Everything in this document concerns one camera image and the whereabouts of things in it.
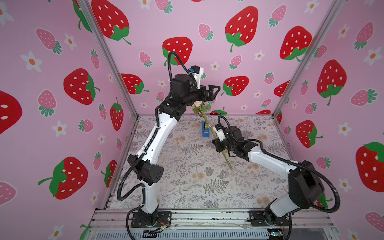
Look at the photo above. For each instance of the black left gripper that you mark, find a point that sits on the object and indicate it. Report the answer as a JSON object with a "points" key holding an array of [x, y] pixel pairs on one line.
{"points": [[207, 97]]}

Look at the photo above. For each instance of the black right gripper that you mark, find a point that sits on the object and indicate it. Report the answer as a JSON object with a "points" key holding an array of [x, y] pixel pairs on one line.
{"points": [[218, 142]]}

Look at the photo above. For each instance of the artificial pink flower bouquet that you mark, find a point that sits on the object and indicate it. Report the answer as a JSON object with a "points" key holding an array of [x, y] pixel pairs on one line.
{"points": [[201, 109]]}

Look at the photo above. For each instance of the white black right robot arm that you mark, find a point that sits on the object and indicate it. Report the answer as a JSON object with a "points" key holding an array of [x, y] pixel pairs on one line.
{"points": [[304, 188]]}

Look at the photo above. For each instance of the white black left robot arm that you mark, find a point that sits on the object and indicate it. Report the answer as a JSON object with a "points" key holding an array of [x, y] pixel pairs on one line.
{"points": [[184, 92]]}

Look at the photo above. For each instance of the blue tape dispenser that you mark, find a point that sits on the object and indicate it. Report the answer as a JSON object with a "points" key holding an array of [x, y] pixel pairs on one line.
{"points": [[205, 130]]}

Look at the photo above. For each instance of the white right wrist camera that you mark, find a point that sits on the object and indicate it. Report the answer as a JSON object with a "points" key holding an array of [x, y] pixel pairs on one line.
{"points": [[221, 135]]}

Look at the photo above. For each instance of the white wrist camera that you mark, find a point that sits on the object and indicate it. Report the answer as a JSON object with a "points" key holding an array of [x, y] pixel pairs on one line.
{"points": [[221, 135], [197, 73]]}

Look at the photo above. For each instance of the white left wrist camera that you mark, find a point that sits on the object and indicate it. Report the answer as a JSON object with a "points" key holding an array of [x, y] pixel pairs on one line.
{"points": [[197, 73]]}

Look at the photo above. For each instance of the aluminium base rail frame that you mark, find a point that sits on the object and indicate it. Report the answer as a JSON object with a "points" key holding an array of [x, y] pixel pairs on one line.
{"points": [[211, 224]]}

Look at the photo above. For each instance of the aluminium corner post right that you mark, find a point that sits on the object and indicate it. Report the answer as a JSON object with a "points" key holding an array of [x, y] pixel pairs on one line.
{"points": [[322, 31]]}

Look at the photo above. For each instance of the aluminium corner post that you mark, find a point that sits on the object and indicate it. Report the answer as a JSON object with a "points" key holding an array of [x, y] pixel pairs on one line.
{"points": [[322, 31], [90, 18]]}

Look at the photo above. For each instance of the aluminium corner post left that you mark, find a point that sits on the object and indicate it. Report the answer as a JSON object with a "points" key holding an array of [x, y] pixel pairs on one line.
{"points": [[90, 18]]}

